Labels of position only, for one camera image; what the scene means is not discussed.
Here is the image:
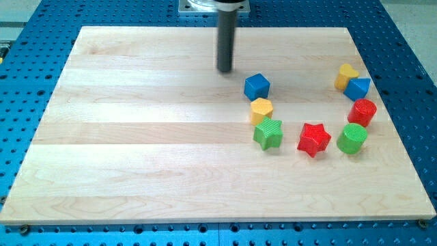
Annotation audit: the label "blue triangle block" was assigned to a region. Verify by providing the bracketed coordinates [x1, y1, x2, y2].
[343, 78, 371, 101]

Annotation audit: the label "blue perforated metal table plate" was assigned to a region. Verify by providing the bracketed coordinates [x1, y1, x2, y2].
[1, 0, 436, 246]

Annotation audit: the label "red star block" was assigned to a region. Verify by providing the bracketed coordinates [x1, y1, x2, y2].
[297, 123, 331, 158]

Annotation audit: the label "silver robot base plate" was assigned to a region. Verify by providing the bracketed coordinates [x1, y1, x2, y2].
[178, 0, 251, 15]

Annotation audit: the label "red cylinder block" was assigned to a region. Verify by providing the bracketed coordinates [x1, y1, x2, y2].
[348, 98, 377, 127]

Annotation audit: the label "yellow hexagon block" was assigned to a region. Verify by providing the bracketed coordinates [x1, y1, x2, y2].
[250, 98, 274, 126]

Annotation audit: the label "yellow heart block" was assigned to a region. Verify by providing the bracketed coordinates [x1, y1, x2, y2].
[334, 64, 359, 91]

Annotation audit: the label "blue cube block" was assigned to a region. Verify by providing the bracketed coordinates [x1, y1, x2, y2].
[244, 73, 270, 101]

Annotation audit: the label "green cylinder block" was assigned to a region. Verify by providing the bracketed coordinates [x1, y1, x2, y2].
[337, 123, 368, 154]

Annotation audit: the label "green star block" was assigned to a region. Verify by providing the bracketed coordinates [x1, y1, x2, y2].
[253, 116, 283, 151]

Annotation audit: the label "light wooden board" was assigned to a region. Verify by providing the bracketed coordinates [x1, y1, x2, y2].
[1, 27, 436, 225]

